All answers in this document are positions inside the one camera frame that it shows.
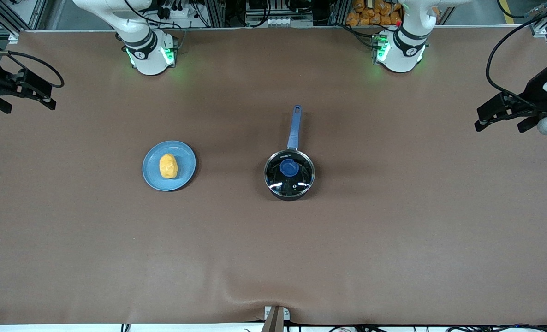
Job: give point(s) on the bag of orange items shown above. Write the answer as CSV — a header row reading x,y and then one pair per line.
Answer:
x,y
365,16

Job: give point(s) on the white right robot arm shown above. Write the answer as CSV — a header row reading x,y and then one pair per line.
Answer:
x,y
149,60

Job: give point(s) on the glass lid with blue knob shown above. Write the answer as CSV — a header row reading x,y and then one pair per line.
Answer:
x,y
278,177

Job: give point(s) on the brown table mat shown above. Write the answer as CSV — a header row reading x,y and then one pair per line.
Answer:
x,y
273,253

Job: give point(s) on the white terminal strip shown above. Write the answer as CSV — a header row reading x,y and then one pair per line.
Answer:
x,y
278,21

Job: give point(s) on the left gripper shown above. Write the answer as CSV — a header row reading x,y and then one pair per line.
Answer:
x,y
535,91

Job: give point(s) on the yellow potato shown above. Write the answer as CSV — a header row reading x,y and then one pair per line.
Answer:
x,y
168,166

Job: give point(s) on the blue round plate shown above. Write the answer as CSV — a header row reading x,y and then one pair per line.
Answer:
x,y
186,161

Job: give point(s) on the white power strip with plugs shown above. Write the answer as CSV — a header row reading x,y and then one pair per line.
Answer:
x,y
181,11

